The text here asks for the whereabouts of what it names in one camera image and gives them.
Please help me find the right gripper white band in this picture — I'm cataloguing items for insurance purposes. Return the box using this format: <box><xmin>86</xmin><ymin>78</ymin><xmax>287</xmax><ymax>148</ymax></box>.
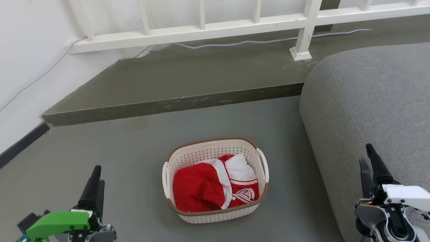
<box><xmin>354</xmin><ymin>144</ymin><xmax>430</xmax><ymax>242</ymax></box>

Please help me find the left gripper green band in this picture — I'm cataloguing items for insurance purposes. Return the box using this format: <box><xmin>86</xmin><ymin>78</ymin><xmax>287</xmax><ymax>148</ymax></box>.
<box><xmin>20</xmin><ymin>165</ymin><xmax>117</xmax><ymax>242</ymax></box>

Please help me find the white laundry basket brown rim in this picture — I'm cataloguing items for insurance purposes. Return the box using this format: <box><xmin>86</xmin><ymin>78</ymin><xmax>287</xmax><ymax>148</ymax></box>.
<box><xmin>162</xmin><ymin>136</ymin><xmax>270</xmax><ymax>224</ymax></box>

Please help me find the grey fabric sofa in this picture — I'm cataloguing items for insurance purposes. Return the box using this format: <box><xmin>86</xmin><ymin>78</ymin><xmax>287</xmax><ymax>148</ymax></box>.
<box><xmin>299</xmin><ymin>42</ymin><xmax>430</xmax><ymax>242</ymax></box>

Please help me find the black baseboard strip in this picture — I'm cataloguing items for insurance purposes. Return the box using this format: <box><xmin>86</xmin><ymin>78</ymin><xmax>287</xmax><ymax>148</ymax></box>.
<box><xmin>0</xmin><ymin>122</ymin><xmax>51</xmax><ymax>169</ymax></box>

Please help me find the red and white garment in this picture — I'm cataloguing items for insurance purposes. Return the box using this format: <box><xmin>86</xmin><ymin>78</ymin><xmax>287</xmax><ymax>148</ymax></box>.
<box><xmin>173</xmin><ymin>154</ymin><xmax>260</xmax><ymax>213</ymax></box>

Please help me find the white wooden railing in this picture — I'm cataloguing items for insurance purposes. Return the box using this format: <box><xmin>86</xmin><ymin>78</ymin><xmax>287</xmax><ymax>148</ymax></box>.
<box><xmin>66</xmin><ymin>0</ymin><xmax>430</xmax><ymax>61</ymax></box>

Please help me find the light grey cable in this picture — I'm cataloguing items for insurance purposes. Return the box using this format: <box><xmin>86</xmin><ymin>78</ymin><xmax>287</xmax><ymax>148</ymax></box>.
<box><xmin>0</xmin><ymin>36</ymin><xmax>86</xmax><ymax>112</ymax></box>
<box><xmin>171</xmin><ymin>29</ymin><xmax>373</xmax><ymax>49</ymax></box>

